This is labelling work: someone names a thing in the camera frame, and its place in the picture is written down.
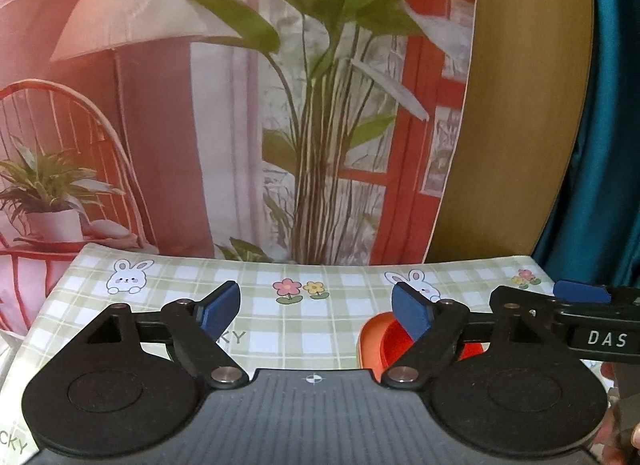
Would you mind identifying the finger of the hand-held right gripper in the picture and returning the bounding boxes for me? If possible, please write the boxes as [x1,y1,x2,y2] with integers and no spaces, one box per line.
[554,280,640,305]
[489,286,573,347]

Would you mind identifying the printed backdrop cloth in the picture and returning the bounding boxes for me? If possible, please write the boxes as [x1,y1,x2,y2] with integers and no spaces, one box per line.
[0,0,478,336]

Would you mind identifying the wooden board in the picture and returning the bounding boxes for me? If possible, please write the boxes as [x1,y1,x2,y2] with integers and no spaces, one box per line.
[422,0,593,264]

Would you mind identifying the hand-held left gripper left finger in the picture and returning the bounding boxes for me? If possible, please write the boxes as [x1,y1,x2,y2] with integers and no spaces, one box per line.
[87,281,248,390]

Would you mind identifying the orange plate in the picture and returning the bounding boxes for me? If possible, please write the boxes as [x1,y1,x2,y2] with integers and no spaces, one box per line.
[356,312,486,371]

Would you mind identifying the person's right hand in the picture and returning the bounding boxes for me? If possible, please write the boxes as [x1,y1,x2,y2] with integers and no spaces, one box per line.
[592,395,640,465]

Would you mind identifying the green plaid tablecloth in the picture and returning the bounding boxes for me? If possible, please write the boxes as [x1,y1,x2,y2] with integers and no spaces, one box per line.
[0,242,616,461]

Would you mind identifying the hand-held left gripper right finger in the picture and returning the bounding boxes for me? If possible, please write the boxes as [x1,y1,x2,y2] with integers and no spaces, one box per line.
[381,282,533,390]

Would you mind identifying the teal curtain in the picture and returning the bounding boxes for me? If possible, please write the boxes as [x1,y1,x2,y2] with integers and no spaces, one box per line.
[532,0,640,291]

